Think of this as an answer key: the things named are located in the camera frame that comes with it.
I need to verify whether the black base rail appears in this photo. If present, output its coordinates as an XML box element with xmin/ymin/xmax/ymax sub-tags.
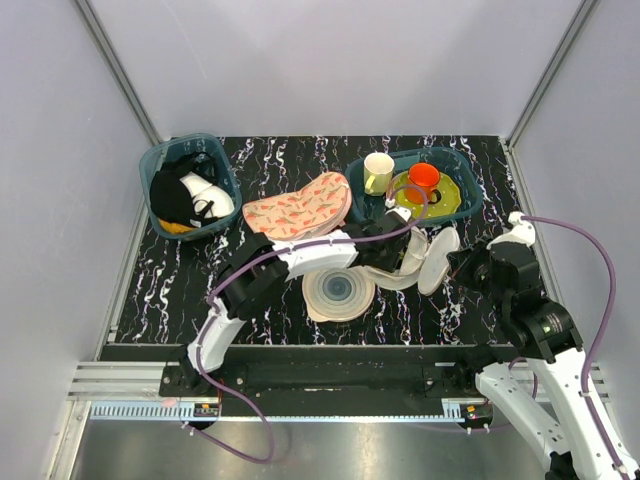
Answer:
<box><xmin>98</xmin><ymin>346</ymin><xmax>516</xmax><ymax>419</ymax></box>

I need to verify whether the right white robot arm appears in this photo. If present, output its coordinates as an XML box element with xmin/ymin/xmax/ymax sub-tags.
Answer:
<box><xmin>447</xmin><ymin>212</ymin><xmax>639</xmax><ymax>479</ymax></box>

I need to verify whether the white bra in bin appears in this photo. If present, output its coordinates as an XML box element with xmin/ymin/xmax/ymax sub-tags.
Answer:
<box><xmin>180</xmin><ymin>173</ymin><xmax>235</xmax><ymax>228</ymax></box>

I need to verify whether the orange mug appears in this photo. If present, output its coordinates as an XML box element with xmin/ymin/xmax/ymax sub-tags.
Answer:
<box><xmin>405</xmin><ymin>162</ymin><xmax>441</xmax><ymax>204</ymax></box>

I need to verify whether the purple cable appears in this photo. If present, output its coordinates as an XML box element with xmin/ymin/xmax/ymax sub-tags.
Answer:
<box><xmin>462</xmin><ymin>214</ymin><xmax>631</xmax><ymax>476</ymax></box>
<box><xmin>192</xmin><ymin>183</ymin><xmax>431</xmax><ymax>464</ymax></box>

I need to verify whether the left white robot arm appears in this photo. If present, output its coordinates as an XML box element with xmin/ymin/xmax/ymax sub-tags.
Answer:
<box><xmin>180</xmin><ymin>207</ymin><xmax>418</xmax><ymax>396</ymax></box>

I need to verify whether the pink plate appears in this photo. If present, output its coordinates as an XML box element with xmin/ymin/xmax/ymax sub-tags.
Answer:
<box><xmin>386</xmin><ymin>174</ymin><xmax>402</xmax><ymax>200</ymax></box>

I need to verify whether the pale yellow mug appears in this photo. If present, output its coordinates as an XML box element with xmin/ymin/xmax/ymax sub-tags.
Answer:
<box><xmin>363</xmin><ymin>152</ymin><xmax>395</xmax><ymax>196</ymax></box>

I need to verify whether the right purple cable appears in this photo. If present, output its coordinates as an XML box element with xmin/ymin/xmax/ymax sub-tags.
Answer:
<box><xmin>462</xmin><ymin>214</ymin><xmax>631</xmax><ymax>476</ymax></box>

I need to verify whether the black garment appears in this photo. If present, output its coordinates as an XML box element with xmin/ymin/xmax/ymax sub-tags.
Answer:
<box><xmin>149</xmin><ymin>152</ymin><xmax>217</xmax><ymax>226</ymax></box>

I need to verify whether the green polka dot plate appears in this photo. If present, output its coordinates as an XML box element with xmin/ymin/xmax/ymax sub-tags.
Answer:
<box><xmin>393</xmin><ymin>171</ymin><xmax>462</xmax><ymax>226</ymax></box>

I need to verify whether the white mesh laundry bag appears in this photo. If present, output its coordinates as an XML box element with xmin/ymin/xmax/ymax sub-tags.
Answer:
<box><xmin>363</xmin><ymin>227</ymin><xmax>460</xmax><ymax>296</ymax></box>

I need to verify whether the yellow garment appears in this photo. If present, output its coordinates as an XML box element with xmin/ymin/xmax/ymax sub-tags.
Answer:
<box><xmin>158</xmin><ymin>219</ymin><xmax>195</xmax><ymax>235</ymax></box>

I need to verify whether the pink floral laundry bag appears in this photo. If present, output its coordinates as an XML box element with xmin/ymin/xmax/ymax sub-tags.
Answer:
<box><xmin>242</xmin><ymin>172</ymin><xmax>352</xmax><ymax>241</ymax></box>

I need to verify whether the swirl pattern ceramic plate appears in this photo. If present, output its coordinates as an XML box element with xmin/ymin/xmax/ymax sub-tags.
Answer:
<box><xmin>302</xmin><ymin>267</ymin><xmax>376</xmax><ymax>323</ymax></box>

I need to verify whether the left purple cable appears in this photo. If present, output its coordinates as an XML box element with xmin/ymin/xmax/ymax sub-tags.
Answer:
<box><xmin>192</xmin><ymin>183</ymin><xmax>431</xmax><ymax>464</ymax></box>

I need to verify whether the left teal plastic bin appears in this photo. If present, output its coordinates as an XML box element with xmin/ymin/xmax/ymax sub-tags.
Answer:
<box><xmin>139</xmin><ymin>134</ymin><xmax>243</xmax><ymax>241</ymax></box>

